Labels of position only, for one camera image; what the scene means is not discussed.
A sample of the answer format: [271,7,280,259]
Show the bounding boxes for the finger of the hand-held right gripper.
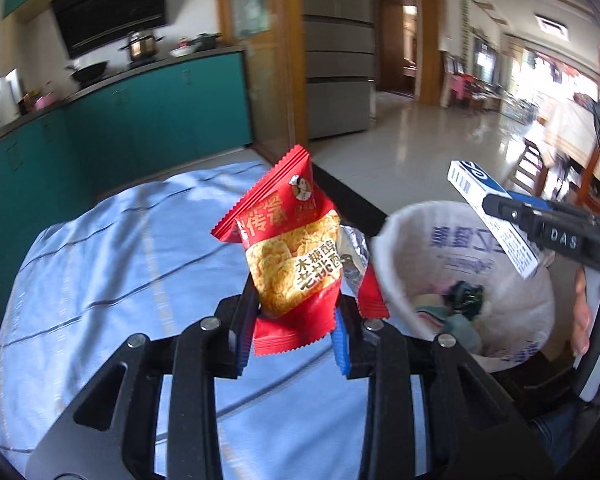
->
[481,191,548,236]
[507,189,600,217]

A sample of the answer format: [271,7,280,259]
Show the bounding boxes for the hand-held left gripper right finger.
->
[330,292,561,480]

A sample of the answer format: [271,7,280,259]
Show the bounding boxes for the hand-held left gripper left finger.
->
[25,292,258,480]

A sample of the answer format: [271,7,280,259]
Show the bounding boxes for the white blue medicine box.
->
[446,160,541,280]

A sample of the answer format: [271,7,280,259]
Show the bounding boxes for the dark green plastic bag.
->
[445,280,486,318]

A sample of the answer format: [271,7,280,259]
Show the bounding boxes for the bin with white plastic bag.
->
[370,200,556,373]

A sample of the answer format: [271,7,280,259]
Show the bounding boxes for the red snack packet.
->
[211,144,391,358]

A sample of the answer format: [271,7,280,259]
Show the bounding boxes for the person's right hand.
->
[571,266,600,368]

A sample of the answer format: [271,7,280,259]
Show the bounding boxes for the wooden stool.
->
[505,137,548,196]

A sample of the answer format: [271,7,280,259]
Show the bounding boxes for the dining table with cloth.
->
[542,92,600,161]

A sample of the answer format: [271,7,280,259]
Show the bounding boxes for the background wooden chairs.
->
[442,52,481,108]

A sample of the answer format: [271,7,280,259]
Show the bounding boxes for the blue cloth covered table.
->
[0,160,431,480]

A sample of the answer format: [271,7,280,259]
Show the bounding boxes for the ceiling air vent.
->
[535,14,571,36]

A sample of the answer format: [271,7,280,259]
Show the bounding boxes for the person's jeans leg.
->
[527,400,586,461]

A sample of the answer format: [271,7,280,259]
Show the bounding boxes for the green vine decoration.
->
[460,0,473,61]

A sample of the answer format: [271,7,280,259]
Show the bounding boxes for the brown wooden door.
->
[377,0,421,106]

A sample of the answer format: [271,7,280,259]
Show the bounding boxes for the grey refrigerator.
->
[300,0,378,140]

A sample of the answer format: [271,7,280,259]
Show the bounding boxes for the teal lower kitchen cabinets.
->
[0,45,253,211]

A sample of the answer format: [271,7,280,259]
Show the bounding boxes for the wood framed glass door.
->
[215,0,311,163]

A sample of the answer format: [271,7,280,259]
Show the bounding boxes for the black lidded pot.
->
[192,32,222,52]

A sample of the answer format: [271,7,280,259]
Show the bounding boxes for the black wok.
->
[66,60,111,86]

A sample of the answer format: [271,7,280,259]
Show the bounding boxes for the steel cooking pot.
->
[119,32,165,63]

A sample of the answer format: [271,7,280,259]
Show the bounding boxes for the black range hood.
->
[50,0,168,60]

